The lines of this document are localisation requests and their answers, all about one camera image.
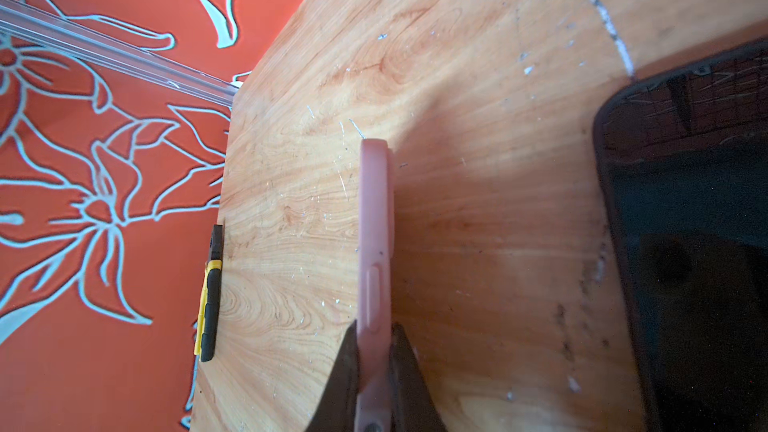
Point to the pink phone case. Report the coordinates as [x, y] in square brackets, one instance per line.
[374, 319]

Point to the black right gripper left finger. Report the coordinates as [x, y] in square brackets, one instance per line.
[336, 410]

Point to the yellow black pliers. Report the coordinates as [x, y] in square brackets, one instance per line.
[210, 298]

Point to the black phone case with holes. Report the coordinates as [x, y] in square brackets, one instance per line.
[682, 163]

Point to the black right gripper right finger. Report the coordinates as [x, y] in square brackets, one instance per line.
[412, 406]

